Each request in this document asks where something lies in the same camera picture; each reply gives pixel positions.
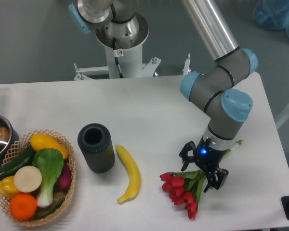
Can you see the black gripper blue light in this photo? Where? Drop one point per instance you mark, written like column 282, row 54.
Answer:
column 207, row 159

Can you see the red tulip bouquet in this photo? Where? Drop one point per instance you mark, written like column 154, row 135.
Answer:
column 184, row 188

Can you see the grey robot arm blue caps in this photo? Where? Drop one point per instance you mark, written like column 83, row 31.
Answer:
column 213, row 93

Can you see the yellow banana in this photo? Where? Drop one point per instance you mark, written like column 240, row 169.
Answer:
column 134, row 185

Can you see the dark grey ribbed vase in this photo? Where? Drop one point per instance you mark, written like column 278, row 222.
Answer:
column 95, row 143

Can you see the green bok choy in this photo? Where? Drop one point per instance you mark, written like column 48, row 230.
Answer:
column 50, row 163

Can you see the yellow squash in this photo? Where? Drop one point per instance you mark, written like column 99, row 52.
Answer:
column 41, row 141

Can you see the green bean pod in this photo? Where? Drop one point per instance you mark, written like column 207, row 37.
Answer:
column 51, row 209

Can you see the blue plastic bag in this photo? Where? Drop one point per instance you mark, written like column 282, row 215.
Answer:
column 272, row 15

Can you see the cream round slice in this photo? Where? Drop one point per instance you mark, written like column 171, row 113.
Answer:
column 27, row 179

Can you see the dark green cucumber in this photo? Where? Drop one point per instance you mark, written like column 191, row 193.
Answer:
column 25, row 158

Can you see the orange fruit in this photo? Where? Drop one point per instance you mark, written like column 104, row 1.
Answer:
column 23, row 206

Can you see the woven wicker basket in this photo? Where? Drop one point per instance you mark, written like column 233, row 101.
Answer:
column 64, row 196

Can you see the yellow bell pepper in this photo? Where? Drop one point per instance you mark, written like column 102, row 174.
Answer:
column 8, row 188

